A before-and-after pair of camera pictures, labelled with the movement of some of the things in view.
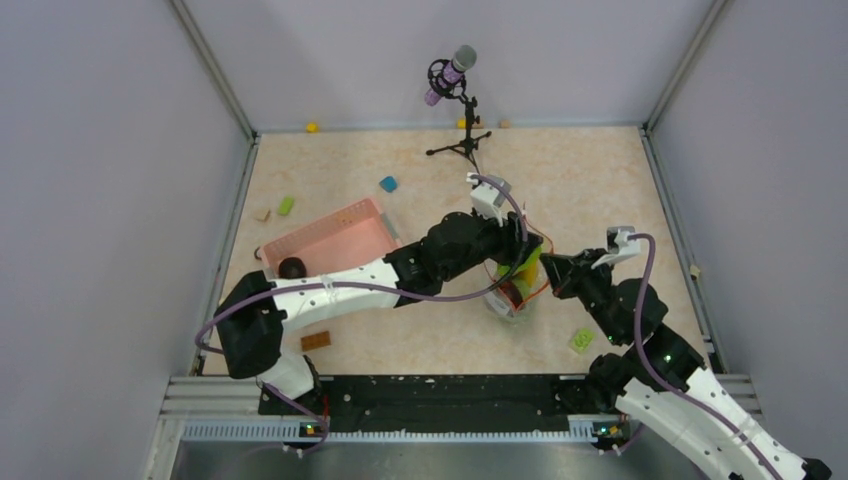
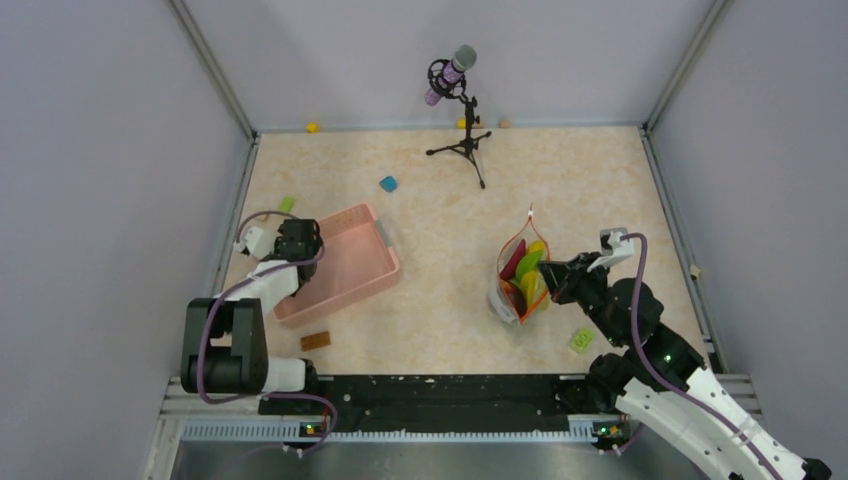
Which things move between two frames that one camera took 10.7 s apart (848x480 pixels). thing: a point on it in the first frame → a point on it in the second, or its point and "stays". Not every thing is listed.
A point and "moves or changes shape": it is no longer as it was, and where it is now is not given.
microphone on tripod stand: x=447 y=77 stays
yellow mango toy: x=530 y=273 moves or changes shape
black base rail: x=440 y=404 stays
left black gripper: x=513 y=250 → x=276 y=249
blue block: x=389 y=183 stays
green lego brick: x=583 y=338 stays
